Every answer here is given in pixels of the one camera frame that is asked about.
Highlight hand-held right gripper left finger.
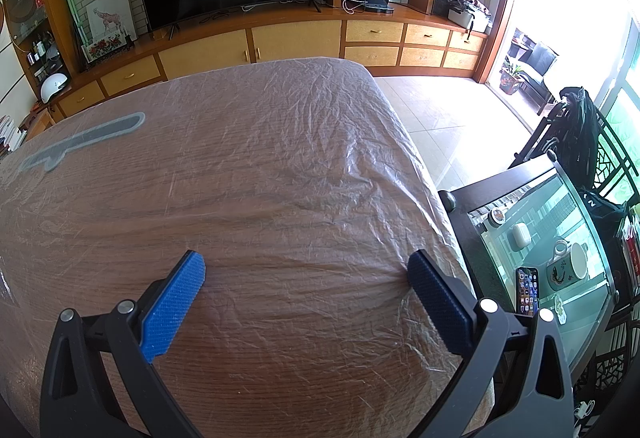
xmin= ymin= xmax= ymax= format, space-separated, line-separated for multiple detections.
xmin=40 ymin=250 xmax=207 ymax=438

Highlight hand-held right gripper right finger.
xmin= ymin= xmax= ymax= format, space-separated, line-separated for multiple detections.
xmin=407 ymin=249 xmax=576 ymax=438

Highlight black smartphone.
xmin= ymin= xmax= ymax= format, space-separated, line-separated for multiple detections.
xmin=515 ymin=267 xmax=541 ymax=317

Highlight white earbud case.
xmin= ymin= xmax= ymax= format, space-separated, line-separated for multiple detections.
xmin=510 ymin=223 xmax=532 ymax=249

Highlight white printed mug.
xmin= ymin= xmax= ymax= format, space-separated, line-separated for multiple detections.
xmin=546 ymin=240 xmax=589 ymax=293

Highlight glass top side table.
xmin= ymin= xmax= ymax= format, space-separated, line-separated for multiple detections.
xmin=437 ymin=155 xmax=640 ymax=438

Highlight dark wooden chair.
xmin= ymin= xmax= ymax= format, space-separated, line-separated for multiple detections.
xmin=507 ymin=104 xmax=640 ymax=209

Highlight black backpack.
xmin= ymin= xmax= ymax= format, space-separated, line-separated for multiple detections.
xmin=580 ymin=188 xmax=634 ymax=245

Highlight black jacket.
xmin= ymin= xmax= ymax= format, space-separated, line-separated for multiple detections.
xmin=547 ymin=86 xmax=601 ymax=189

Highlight small wooden desk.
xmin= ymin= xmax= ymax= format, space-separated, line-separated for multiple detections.
xmin=20 ymin=102 xmax=56 ymax=144

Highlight stack of books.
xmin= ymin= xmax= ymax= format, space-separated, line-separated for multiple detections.
xmin=0 ymin=115 xmax=29 ymax=159

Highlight potted plant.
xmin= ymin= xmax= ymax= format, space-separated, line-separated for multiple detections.
xmin=500 ymin=58 xmax=524 ymax=96

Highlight white helmet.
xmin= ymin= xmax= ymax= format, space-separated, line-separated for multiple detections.
xmin=40 ymin=72 xmax=69 ymax=105

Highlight long wooden drawer sideboard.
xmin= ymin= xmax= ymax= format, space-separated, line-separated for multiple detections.
xmin=30 ymin=2 xmax=489 ymax=129

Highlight black armchair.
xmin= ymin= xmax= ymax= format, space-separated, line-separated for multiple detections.
xmin=517 ymin=40 xmax=560 ymax=91

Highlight red flower picture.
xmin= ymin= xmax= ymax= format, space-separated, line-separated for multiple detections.
xmin=82 ymin=34 xmax=126 ymax=64

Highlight white storage box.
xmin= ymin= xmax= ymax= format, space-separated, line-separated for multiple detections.
xmin=446 ymin=0 xmax=494 ymax=35

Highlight giraffe picture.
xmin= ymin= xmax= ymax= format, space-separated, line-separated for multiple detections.
xmin=86 ymin=0 xmax=137 ymax=41

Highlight wooden display shelf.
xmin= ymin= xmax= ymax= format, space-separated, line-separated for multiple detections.
xmin=0 ymin=0 xmax=76 ymax=89

